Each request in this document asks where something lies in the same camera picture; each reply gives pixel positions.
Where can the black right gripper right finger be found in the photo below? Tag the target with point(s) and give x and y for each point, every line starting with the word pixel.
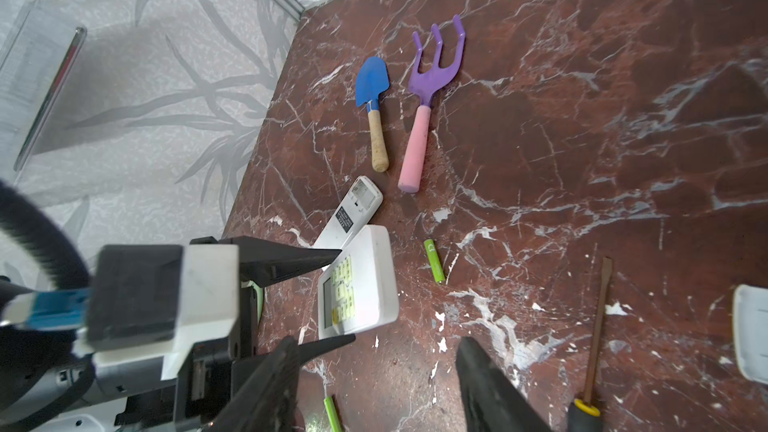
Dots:
pixel 490 401

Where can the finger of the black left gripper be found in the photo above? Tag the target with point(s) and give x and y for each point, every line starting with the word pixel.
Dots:
pixel 268 263
pixel 310 351

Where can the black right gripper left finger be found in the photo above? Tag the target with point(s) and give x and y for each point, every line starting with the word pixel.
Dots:
pixel 267 399

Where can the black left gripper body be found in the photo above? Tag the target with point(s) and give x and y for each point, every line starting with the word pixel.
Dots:
pixel 202 387

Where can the green AAA battery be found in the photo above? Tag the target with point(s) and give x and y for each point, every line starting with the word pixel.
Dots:
pixel 434 261
pixel 332 414

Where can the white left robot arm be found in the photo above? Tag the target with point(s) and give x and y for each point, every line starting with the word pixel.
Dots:
pixel 41 377

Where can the black yellow screwdriver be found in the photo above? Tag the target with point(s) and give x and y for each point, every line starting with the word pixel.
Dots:
pixel 583 413

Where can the blue toy shovel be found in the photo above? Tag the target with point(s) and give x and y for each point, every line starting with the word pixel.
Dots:
pixel 372 81

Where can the purple toy rake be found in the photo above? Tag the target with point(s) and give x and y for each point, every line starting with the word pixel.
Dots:
pixel 425 85

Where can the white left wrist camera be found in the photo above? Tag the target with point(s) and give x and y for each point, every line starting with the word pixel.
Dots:
pixel 144 302

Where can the clear plastic wall shelf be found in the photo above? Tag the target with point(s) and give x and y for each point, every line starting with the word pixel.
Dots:
pixel 36 59

